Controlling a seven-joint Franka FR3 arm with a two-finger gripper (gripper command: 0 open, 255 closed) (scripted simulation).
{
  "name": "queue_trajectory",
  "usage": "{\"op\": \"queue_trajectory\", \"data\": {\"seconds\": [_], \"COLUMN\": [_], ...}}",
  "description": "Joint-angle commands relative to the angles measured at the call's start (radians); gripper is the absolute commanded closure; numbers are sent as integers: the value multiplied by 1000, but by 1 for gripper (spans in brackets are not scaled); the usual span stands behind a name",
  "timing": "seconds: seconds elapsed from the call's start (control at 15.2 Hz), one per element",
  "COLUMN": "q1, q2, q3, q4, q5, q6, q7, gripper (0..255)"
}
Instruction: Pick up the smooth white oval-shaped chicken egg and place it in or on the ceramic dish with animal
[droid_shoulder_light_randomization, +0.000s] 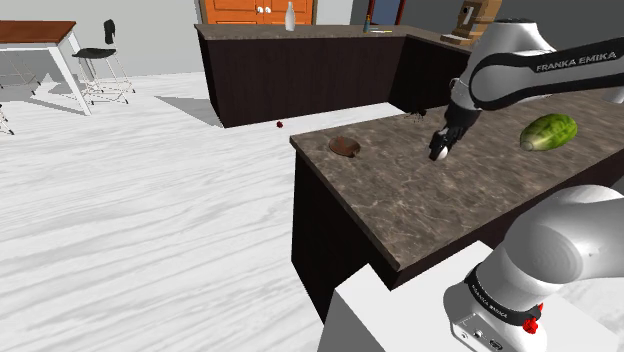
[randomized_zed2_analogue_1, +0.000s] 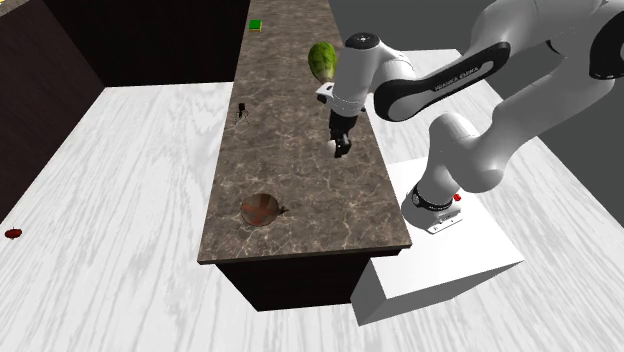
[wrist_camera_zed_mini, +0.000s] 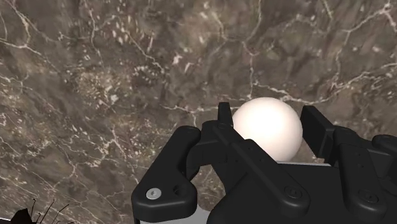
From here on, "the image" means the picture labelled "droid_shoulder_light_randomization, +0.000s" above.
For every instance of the yellow pencil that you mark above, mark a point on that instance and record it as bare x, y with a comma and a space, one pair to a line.
380, 31

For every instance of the small black spiky object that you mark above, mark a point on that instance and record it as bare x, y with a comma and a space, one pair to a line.
417, 113

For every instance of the brown round plate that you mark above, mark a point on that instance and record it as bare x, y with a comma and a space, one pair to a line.
343, 146

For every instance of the black bar stool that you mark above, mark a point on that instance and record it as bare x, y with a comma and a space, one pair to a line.
100, 53

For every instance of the white table with brown top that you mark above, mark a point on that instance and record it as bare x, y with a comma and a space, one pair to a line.
36, 31

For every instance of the green melon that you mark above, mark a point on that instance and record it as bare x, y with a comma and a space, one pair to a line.
548, 131

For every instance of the blue bottle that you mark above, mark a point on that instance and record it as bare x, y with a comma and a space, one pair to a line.
366, 24

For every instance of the white bottle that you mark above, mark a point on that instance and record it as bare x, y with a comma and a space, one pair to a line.
290, 17

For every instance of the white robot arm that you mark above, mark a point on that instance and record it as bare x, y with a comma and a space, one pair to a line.
536, 253

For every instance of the orange cabinet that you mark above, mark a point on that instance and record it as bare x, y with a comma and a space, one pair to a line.
234, 12

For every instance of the small white ball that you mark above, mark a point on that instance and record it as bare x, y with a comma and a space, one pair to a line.
441, 155

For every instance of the dark kitchen island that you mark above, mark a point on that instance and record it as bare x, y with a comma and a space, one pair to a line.
322, 234

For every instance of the dark kitchen counter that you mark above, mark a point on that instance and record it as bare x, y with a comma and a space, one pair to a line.
302, 78

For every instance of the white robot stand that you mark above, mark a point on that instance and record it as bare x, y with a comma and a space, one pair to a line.
390, 312

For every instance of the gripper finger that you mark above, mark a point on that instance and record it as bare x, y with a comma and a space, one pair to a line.
435, 143
455, 135

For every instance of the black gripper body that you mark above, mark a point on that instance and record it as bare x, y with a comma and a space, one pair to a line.
460, 117

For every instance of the wooden coffee machine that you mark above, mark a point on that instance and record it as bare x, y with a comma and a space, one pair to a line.
470, 22

